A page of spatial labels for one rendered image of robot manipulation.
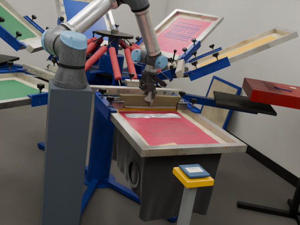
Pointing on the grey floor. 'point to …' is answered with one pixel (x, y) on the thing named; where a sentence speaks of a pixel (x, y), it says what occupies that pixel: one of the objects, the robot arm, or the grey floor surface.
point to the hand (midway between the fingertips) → (149, 103)
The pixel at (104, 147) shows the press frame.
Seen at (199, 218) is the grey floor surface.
